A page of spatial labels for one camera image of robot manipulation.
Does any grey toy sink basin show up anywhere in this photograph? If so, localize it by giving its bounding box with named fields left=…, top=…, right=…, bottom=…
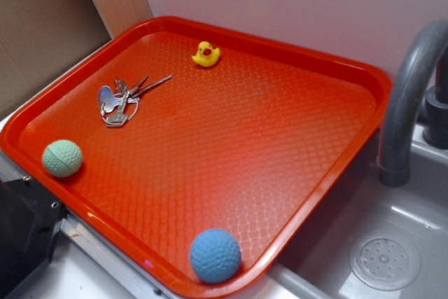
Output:
left=271, top=122, right=448, bottom=299

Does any blue dimpled ball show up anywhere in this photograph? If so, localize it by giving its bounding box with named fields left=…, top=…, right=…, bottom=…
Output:
left=190, top=229, right=242, bottom=284

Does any dark grey faucet knob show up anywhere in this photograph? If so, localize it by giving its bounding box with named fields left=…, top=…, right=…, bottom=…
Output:
left=423, top=51, right=447, bottom=149

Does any brown cardboard panel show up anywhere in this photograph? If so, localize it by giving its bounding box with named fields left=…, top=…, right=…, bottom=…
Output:
left=1, top=0, right=110, bottom=118

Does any grey toy faucet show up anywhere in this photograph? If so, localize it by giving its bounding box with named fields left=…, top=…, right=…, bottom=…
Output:
left=377, top=19, right=447, bottom=187

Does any yellow rubber duck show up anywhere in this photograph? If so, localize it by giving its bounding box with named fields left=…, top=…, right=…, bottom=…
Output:
left=191, top=41, right=221, bottom=68

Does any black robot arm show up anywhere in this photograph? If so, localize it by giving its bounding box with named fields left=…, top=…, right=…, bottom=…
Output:
left=1, top=179, right=64, bottom=298

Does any green dimpled ball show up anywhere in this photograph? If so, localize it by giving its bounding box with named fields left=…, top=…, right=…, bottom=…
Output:
left=41, top=139, right=83, bottom=178

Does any silver key bunch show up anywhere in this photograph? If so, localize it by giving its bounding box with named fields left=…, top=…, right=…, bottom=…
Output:
left=97, top=75, right=173, bottom=128

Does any red plastic tray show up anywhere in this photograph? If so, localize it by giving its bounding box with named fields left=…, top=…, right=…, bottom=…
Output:
left=1, top=17, right=391, bottom=298

